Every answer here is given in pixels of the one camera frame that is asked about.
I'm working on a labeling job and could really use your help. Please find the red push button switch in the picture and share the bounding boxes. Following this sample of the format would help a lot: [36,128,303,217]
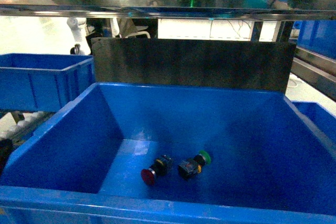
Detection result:
[140,155,173,186]

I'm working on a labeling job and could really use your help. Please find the green push button switch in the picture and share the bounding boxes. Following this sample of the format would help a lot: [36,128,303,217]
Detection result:
[177,150,211,180]

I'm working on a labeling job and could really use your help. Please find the blue target container bin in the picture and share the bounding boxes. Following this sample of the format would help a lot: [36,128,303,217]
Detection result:
[1,83,335,223]

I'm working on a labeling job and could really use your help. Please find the dark grey backing board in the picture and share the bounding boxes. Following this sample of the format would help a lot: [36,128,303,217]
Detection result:
[92,37,296,93]

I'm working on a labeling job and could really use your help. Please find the blue bin far left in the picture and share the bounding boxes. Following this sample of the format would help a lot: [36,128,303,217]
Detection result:
[1,54,95,112]

